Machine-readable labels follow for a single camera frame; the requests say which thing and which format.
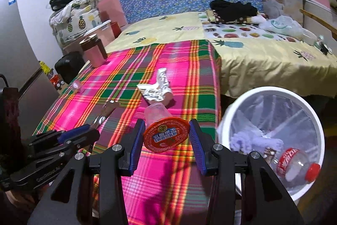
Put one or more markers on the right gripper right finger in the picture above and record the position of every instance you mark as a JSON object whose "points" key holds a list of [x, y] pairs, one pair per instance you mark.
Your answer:
{"points": [[202, 144]]}

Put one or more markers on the white trash bin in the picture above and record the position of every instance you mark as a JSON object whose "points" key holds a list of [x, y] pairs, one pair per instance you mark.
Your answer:
{"points": [[283, 128]]}

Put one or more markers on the black suitcase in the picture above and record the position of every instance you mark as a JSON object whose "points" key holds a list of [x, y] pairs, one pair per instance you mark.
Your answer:
{"points": [[69, 66]]}

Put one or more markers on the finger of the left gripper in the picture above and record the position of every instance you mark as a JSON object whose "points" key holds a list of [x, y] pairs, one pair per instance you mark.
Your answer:
{"points": [[73, 134], [106, 111]]}

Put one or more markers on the fruit print pillow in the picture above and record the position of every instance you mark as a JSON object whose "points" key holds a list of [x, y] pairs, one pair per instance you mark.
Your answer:
{"points": [[217, 31]]}

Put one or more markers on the white snack wrapper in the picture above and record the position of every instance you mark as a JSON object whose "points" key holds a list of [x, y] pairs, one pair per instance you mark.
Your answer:
{"points": [[159, 92]]}

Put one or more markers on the white foam net sleeve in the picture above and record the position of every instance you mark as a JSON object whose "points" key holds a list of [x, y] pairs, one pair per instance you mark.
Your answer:
{"points": [[248, 141]]}

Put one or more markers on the clear jelly cup red lid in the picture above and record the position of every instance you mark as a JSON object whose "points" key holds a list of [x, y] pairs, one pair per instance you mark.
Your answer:
{"points": [[163, 131]]}

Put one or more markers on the grey refrigerator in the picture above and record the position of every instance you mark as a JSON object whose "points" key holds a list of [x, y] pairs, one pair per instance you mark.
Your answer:
{"points": [[22, 70]]}

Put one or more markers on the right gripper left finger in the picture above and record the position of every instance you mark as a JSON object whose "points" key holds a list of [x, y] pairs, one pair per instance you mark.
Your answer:
{"points": [[132, 144]]}

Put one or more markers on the pink storage bin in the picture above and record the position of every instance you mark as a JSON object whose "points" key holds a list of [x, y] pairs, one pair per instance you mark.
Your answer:
{"points": [[103, 31]]}

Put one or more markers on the white plastic bag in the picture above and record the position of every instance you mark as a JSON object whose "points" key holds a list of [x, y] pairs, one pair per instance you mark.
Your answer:
{"points": [[284, 25]]}

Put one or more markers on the pink mug with brown lid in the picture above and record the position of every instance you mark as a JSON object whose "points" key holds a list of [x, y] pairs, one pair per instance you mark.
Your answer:
{"points": [[94, 50]]}

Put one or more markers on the small bottle on bed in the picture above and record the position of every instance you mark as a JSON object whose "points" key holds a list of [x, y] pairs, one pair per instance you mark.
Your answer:
{"points": [[321, 46]]}

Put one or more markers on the pineapple print folded quilt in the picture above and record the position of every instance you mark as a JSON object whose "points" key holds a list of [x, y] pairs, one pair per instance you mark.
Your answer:
{"points": [[74, 20]]}

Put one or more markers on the clear jelly cup white lid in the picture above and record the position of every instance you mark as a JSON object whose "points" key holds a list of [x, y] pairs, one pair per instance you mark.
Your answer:
{"points": [[77, 87]]}

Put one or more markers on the black clothes on bed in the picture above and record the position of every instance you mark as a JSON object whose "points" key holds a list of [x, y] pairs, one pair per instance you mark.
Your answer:
{"points": [[230, 11]]}

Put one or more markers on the yellow pineapple bed sheet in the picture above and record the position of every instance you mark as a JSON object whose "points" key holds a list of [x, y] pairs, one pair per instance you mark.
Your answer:
{"points": [[247, 63]]}

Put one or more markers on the wooden table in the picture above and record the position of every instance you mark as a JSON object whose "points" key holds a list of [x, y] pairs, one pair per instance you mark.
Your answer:
{"points": [[332, 29]]}

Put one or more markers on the plastic bottle red cap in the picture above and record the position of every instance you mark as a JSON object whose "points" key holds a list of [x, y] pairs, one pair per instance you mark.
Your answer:
{"points": [[295, 169]]}

